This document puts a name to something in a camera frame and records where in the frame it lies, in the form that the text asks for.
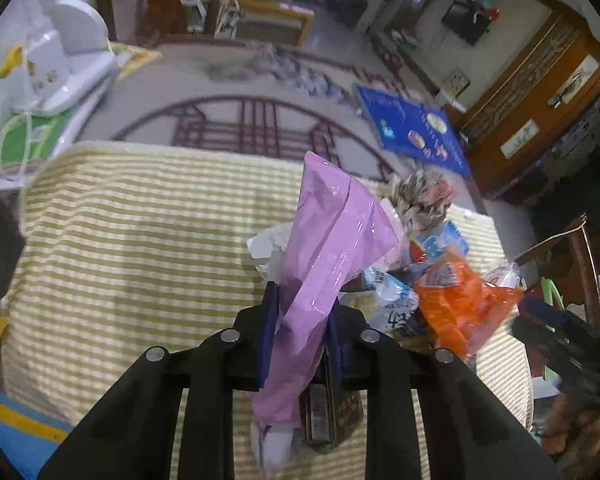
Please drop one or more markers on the carved wooden chair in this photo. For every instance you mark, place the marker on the carved wooden chair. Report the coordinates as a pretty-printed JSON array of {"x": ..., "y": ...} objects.
[{"x": 587, "y": 260}]

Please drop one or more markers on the white and blue snack packet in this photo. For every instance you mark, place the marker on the white and blue snack packet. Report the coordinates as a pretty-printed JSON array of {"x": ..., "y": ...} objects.
[{"x": 392, "y": 305}]

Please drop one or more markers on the orange plastic bag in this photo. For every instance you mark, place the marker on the orange plastic bag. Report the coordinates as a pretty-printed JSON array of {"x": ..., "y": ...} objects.
[{"x": 460, "y": 305}]

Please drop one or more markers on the dark brown box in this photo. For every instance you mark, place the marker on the dark brown box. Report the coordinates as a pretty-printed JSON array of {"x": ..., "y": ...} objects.
[{"x": 340, "y": 420}]

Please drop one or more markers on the clear plastic packet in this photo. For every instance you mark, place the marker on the clear plastic packet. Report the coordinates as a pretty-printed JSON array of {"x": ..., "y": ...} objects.
[{"x": 502, "y": 276}]

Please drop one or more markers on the pink plastic bag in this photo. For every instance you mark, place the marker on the pink plastic bag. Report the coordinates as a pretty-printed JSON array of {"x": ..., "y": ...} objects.
[{"x": 330, "y": 240}]

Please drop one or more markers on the wooden cabinet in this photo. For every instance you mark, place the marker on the wooden cabinet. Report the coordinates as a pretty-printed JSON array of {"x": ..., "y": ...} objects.
[{"x": 535, "y": 105}]

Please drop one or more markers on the blue and yellow box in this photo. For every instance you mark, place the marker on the blue and yellow box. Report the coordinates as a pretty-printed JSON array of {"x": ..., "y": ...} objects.
[{"x": 15, "y": 430}]

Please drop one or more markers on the blue poster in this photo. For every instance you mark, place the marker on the blue poster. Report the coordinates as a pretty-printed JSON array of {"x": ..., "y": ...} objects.
[{"x": 415, "y": 130}]

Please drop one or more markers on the crumpled grey patterned wrapper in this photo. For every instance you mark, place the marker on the crumpled grey patterned wrapper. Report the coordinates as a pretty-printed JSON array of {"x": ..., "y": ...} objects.
[{"x": 420, "y": 195}]

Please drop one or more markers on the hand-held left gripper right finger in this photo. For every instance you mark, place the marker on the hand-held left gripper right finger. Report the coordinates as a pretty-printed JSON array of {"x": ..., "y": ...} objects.
[{"x": 335, "y": 345}]

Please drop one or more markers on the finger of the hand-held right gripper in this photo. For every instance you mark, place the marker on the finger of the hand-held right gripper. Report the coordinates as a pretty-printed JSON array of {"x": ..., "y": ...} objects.
[
  {"x": 555, "y": 316},
  {"x": 535, "y": 337}
]

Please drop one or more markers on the white paper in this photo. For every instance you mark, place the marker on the white paper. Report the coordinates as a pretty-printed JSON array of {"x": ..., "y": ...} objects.
[{"x": 267, "y": 245}]

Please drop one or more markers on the yellow striped cloth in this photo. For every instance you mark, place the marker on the yellow striped cloth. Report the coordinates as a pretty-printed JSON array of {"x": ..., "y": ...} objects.
[{"x": 130, "y": 260}]

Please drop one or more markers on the small framed picture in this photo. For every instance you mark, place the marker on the small framed picture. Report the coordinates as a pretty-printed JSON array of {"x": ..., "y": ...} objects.
[{"x": 457, "y": 82}]

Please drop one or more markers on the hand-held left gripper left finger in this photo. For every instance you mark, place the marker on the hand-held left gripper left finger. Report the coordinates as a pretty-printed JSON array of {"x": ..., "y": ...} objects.
[{"x": 269, "y": 330}]

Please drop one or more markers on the yellow framed table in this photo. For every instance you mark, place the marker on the yellow framed table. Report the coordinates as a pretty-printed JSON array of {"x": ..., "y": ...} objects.
[{"x": 275, "y": 22}]

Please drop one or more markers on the white crumpled tissue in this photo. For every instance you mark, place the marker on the white crumpled tissue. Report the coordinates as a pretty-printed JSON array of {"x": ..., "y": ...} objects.
[{"x": 275, "y": 447}]

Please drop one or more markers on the wall television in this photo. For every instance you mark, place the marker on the wall television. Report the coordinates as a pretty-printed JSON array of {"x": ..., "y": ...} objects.
[{"x": 467, "y": 20}]

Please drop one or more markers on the person's right forearm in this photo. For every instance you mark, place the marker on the person's right forearm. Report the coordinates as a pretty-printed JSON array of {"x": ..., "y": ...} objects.
[{"x": 577, "y": 425}]

